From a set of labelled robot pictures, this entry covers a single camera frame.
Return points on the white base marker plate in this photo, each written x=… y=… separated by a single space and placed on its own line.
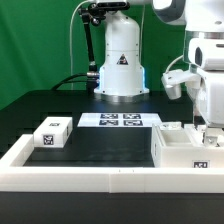
x=118 y=120

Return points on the white cabinet body box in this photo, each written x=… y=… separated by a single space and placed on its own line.
x=174 y=149

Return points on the white U-shaped obstacle frame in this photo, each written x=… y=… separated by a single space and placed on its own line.
x=16 y=176

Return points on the white cabinet top block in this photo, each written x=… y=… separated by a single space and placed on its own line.
x=53 y=132

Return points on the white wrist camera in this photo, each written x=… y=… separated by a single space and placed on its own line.
x=172 y=81

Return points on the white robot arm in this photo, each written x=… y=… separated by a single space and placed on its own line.
x=122 y=74

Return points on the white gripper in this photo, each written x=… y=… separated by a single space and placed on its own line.
x=207 y=94

